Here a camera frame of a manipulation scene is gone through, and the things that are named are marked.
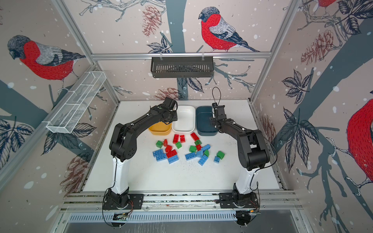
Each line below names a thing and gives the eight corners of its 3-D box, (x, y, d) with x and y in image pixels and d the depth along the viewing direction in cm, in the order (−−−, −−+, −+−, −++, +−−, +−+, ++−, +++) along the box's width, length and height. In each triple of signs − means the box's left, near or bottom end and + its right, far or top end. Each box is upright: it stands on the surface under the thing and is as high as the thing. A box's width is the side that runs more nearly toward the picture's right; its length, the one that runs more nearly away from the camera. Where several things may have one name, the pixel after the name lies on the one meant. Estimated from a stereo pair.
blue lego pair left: (154, 162, 90) (154, 161, 88) (153, 152, 94) (152, 151, 92) (167, 158, 91) (166, 157, 90) (165, 149, 95) (164, 147, 94)
